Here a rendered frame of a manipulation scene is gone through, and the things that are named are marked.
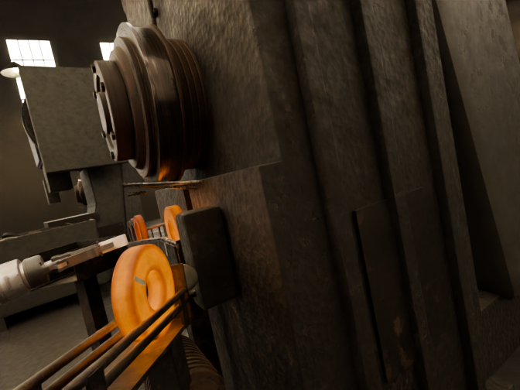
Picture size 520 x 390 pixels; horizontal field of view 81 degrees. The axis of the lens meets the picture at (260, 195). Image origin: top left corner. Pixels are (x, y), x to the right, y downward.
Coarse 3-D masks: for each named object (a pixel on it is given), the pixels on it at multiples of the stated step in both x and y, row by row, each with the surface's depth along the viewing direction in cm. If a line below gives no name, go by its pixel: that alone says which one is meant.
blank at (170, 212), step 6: (168, 210) 91; (174, 210) 89; (180, 210) 89; (168, 216) 92; (174, 216) 87; (168, 222) 94; (174, 222) 88; (168, 228) 96; (174, 228) 89; (168, 234) 98; (174, 234) 96; (174, 240) 94
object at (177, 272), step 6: (180, 264) 58; (174, 270) 58; (180, 270) 58; (174, 276) 58; (180, 276) 58; (174, 282) 58; (180, 282) 58; (174, 288) 58; (180, 288) 58; (186, 288) 58; (186, 294) 58; (174, 306) 58; (186, 306) 58; (192, 312) 58; (174, 318) 58
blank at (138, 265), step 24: (120, 264) 46; (144, 264) 48; (168, 264) 57; (120, 288) 44; (144, 288) 47; (168, 288) 55; (120, 312) 43; (144, 312) 45; (168, 312) 53; (144, 336) 45
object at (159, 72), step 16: (128, 32) 79; (144, 32) 79; (144, 48) 75; (160, 48) 77; (144, 64) 73; (160, 64) 75; (160, 80) 74; (160, 96) 74; (176, 96) 76; (160, 112) 75; (176, 112) 77; (160, 128) 75; (176, 128) 78; (160, 144) 77; (176, 144) 80; (160, 160) 80; (176, 160) 84; (160, 176) 85; (176, 176) 92
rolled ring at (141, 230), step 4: (136, 216) 157; (140, 216) 157; (136, 220) 154; (140, 220) 154; (136, 224) 163; (140, 224) 152; (144, 224) 153; (136, 228) 164; (140, 228) 152; (144, 228) 152; (136, 232) 164; (140, 232) 151; (144, 232) 152; (140, 236) 164; (144, 236) 152; (148, 236) 153
